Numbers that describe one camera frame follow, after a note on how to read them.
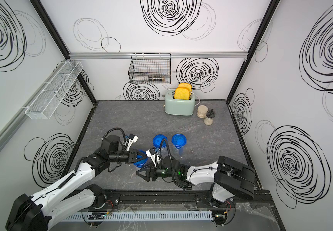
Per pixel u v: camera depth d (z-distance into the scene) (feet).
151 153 2.23
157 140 2.65
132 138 2.36
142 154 2.42
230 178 1.42
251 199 1.41
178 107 3.43
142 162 2.40
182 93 3.25
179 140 2.65
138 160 2.32
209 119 3.42
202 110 3.53
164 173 2.14
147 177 2.12
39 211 1.28
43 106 2.32
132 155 2.19
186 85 3.25
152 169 2.11
